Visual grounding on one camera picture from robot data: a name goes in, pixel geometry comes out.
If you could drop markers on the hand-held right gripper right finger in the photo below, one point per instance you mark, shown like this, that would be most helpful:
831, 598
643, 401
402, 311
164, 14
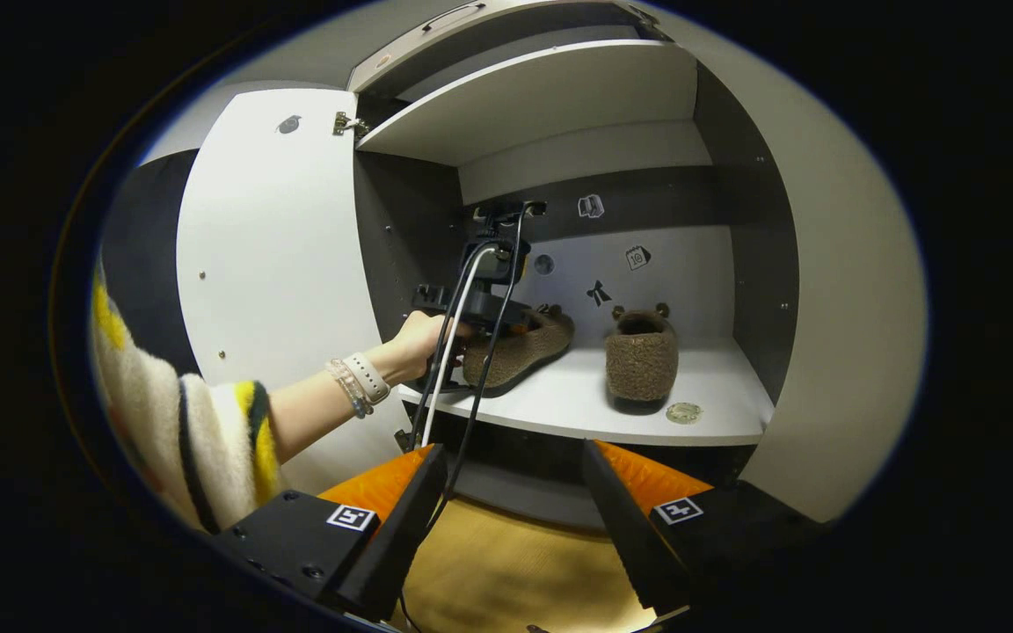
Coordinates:
625, 527

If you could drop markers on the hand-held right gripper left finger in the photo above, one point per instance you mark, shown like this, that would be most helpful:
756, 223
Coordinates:
397, 536

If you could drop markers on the brown fuzzy shoe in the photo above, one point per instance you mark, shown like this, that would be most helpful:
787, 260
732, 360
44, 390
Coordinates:
641, 365
515, 352

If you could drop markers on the white and grey shoe cabinet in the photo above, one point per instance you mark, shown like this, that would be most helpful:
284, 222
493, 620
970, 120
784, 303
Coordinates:
559, 97

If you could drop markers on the beige cabinet drawer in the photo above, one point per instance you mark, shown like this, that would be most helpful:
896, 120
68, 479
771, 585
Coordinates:
401, 53

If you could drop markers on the white watch band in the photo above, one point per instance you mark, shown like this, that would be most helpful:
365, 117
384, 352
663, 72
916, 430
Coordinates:
368, 378

